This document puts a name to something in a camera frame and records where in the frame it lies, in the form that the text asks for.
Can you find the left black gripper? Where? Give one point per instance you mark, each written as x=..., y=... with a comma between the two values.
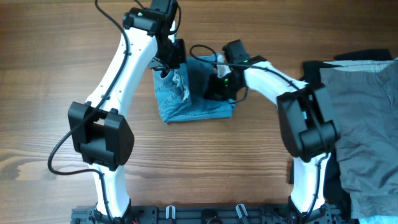
x=180, y=58

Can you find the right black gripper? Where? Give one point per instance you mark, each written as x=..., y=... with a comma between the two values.
x=212, y=90

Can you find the light blue denim jeans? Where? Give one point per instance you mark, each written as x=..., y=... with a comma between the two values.
x=180, y=94

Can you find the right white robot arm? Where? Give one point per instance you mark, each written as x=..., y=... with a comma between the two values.
x=308, y=127

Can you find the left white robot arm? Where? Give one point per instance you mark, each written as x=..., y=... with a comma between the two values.
x=100, y=131

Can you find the grey garment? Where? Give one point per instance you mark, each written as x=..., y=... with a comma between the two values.
x=367, y=133

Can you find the black garment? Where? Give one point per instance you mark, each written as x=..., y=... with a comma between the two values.
x=311, y=71

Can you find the right white rail clip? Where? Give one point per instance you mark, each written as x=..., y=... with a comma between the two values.
x=241, y=211

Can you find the white rail clip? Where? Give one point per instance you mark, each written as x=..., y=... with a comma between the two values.
x=241, y=211
x=170, y=212

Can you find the left white rail clip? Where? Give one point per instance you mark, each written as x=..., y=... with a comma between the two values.
x=170, y=212

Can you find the black mounting rail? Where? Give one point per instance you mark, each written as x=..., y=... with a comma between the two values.
x=256, y=214

